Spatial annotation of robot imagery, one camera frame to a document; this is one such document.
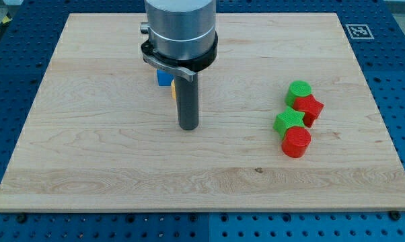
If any green star block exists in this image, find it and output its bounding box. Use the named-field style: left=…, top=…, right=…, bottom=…
left=273, top=106, right=305, bottom=139

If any green cylinder block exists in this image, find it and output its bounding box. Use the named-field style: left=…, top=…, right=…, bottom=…
left=285, top=80, right=311, bottom=107

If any white fiducial marker tag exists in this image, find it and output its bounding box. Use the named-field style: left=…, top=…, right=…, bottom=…
left=346, top=24, right=374, bottom=40

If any blue cube block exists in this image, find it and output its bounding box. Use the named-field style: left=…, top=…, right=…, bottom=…
left=156, top=69, right=174, bottom=87

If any wooden board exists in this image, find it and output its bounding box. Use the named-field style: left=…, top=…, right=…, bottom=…
left=0, top=13, right=405, bottom=213

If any red cylinder block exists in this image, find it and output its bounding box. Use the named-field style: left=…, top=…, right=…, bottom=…
left=281, top=126, right=311, bottom=158

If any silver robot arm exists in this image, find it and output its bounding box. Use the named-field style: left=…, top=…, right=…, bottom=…
left=140, top=0, right=219, bottom=130

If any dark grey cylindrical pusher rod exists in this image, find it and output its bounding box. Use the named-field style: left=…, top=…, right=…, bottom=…
left=174, top=76, right=199, bottom=130

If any red star block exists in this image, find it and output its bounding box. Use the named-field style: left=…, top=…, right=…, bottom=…
left=293, top=94, right=324, bottom=128

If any yellow heart block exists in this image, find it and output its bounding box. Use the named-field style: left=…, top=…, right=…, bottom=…
left=170, top=79, right=176, bottom=99

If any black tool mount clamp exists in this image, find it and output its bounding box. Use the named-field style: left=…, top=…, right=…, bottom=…
left=141, top=33, right=218, bottom=82

